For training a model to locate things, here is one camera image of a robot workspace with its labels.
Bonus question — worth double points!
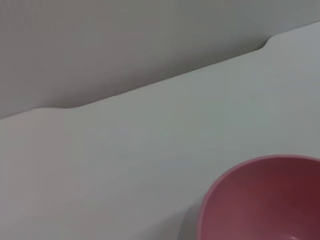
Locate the pink plastic bowl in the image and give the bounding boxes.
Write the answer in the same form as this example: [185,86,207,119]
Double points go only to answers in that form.
[196,154,320,240]

